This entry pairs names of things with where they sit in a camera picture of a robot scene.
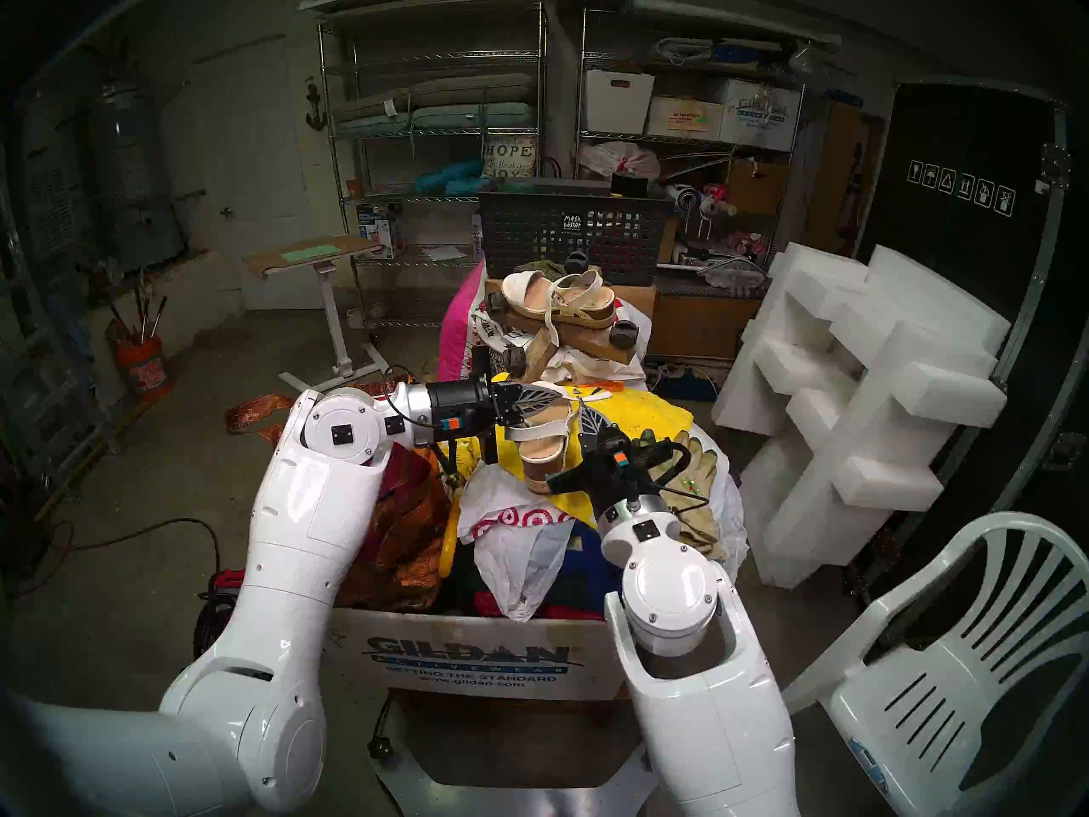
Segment chrome wire shelving rack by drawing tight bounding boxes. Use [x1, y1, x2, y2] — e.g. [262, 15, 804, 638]
[574, 7, 805, 271]
[316, 3, 550, 331]

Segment white Gildan activewear carton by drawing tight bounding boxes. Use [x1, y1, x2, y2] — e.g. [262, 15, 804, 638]
[719, 77, 802, 152]
[328, 607, 630, 701]

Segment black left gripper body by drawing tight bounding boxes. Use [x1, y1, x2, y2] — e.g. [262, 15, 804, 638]
[425, 347, 501, 466]

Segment long white tube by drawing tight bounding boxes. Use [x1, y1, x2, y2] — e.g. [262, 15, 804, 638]
[630, 0, 843, 54]

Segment black flight case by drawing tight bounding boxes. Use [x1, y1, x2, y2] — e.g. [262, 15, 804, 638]
[851, 75, 1089, 603]

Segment black plastic mesh basket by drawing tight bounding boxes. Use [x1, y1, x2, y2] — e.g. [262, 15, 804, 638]
[476, 177, 673, 287]

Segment beige seat cushion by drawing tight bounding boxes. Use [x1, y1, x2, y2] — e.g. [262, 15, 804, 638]
[330, 73, 537, 123]

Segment hope lettering sign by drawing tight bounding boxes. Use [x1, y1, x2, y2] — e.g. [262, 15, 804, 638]
[482, 134, 539, 180]

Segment white strap wedge sandal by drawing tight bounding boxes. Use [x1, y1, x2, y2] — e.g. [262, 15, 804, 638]
[506, 381, 584, 494]
[500, 268, 617, 348]

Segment white plastic sheet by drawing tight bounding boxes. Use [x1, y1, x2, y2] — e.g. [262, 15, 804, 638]
[710, 449, 750, 586]

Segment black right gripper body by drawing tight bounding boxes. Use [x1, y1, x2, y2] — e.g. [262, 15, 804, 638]
[547, 432, 673, 518]

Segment pink pillow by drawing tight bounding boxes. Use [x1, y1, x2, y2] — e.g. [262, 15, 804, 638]
[438, 260, 487, 382]

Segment white storage bin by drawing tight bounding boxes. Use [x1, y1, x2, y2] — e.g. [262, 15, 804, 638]
[585, 69, 656, 135]

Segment white labelled cardboard box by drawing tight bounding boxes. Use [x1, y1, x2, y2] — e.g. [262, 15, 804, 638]
[647, 96, 724, 141]

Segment white overbed rolling table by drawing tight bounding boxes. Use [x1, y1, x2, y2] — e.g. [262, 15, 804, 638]
[242, 232, 394, 392]

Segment grey water heater tank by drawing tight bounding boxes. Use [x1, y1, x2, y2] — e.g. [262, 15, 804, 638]
[89, 79, 188, 271]

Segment white plastic garden chair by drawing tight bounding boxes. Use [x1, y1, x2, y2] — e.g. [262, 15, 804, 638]
[783, 511, 1089, 817]

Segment brown cardboard box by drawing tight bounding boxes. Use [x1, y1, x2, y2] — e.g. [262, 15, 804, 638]
[727, 158, 790, 216]

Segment brown patterned fabric strap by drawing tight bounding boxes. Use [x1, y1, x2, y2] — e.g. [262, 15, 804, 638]
[223, 394, 294, 446]

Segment blue fabric bag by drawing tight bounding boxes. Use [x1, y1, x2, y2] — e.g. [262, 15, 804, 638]
[544, 522, 622, 616]

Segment brown wooden cabinet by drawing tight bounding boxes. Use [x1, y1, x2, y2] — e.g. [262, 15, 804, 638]
[804, 100, 886, 254]

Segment yellow hooked handle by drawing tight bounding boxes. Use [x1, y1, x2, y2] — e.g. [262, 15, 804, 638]
[438, 492, 465, 580]

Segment blue patterned rug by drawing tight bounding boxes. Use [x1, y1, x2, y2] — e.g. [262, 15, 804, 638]
[642, 360, 724, 403]

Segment white panel door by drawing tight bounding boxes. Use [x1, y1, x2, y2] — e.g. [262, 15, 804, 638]
[191, 37, 320, 311]

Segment orange plastic bucket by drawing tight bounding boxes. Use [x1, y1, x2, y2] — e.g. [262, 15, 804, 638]
[115, 334, 174, 399]

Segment teal pillow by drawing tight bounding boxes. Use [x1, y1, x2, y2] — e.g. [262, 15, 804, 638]
[413, 158, 486, 197]

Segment orange black floor cable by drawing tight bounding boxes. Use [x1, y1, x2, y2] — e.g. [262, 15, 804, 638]
[17, 517, 218, 595]

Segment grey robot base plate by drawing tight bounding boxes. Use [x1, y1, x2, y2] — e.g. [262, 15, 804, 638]
[368, 739, 660, 817]

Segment white foam packing block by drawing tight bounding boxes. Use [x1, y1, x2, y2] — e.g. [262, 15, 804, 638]
[864, 245, 1013, 357]
[710, 243, 1009, 588]

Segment brown wooden chest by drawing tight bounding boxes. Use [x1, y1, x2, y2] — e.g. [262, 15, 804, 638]
[647, 275, 762, 361]

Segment yellow terry towel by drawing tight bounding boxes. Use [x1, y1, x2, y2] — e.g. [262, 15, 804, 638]
[442, 373, 694, 527]

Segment grey metal ladder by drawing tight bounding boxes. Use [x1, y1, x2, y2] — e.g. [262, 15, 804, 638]
[0, 186, 124, 501]

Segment blue white appliance box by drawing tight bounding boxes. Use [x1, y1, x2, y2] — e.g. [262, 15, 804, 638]
[356, 203, 408, 259]

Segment red orange patterned fabric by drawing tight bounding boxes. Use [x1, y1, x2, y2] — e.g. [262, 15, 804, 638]
[336, 381, 456, 612]

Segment white red-logo plastic bag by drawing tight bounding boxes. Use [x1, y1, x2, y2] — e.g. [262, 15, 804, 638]
[458, 462, 579, 625]

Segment wooden caster dolly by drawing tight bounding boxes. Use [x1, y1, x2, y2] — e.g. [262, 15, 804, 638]
[483, 288, 641, 382]

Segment white red plastic bag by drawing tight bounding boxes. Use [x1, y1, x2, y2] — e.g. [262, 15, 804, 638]
[581, 140, 660, 182]

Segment teal seat cushion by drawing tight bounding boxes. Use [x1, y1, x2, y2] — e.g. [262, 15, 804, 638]
[336, 102, 537, 135]

